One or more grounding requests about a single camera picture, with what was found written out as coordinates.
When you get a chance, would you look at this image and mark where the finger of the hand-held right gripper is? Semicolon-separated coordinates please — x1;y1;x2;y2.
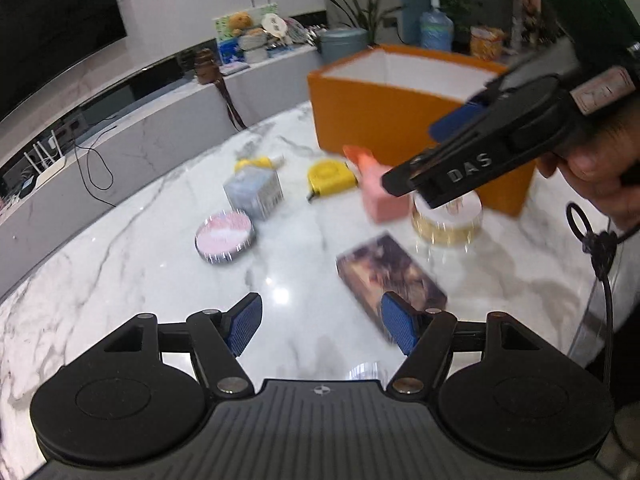
428;77;521;144
382;125;543;209

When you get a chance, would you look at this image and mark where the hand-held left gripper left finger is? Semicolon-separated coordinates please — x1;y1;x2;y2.
102;292;263;398

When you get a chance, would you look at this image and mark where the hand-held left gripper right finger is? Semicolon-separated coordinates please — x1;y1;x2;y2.
381;292;546;397

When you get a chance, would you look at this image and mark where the pink spray bottle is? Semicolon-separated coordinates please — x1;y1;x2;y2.
344;144;416;224

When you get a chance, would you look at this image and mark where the orange cardboard box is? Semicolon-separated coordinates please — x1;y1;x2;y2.
306;44;538;218

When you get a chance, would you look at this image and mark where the round pink tin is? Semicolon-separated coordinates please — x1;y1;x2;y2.
195;209;257;264

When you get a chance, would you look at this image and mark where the yellow capped bottle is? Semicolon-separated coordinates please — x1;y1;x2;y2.
235;155;286;173

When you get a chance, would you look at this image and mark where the person's right hand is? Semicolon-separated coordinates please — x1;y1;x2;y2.
539;110;640;231

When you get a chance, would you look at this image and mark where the dark printed flat box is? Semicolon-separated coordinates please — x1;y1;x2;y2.
336;232;448;346

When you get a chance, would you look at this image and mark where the gold round tin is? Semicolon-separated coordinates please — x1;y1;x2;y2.
411;194;484;247

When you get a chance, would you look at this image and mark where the colourful printed carton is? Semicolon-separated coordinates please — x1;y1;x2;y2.
470;25;506;61

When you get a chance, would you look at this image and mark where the blue water jug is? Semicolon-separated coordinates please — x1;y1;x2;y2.
419;0;455;52

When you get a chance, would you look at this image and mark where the dark grey cabinet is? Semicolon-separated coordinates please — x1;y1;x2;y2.
467;0;516;46

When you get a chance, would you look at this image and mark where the light blue carton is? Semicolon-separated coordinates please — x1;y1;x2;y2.
223;167;284;222

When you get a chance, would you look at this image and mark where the grey trash can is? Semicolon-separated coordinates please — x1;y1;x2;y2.
317;27;371;61

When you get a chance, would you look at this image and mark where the yellow tape measure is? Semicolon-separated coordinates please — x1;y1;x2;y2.
306;158;360;204

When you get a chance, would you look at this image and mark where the long-leaf potted plant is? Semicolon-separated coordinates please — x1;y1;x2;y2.
314;0;401;46

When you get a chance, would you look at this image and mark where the round paper fan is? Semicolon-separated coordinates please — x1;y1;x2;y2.
261;12;291;42

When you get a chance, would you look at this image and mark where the white marble television console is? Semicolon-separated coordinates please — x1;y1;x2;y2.
0;42;323;303

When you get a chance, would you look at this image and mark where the blue printed box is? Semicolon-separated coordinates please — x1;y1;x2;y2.
217;40;248;66

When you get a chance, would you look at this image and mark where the orange stuffed toy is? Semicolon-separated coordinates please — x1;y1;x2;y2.
229;11;252;38

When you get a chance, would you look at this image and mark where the white router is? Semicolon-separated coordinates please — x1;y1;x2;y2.
20;132;68;191

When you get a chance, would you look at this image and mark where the brown leather bag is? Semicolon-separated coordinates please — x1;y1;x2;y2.
194;49;248;131

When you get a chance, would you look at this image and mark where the black television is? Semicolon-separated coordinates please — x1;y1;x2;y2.
0;0;127;123

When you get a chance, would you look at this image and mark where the black lanyard cord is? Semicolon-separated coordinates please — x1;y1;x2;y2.
565;201;640;391

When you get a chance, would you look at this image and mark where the black cable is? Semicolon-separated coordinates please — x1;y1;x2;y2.
74;125;119;208

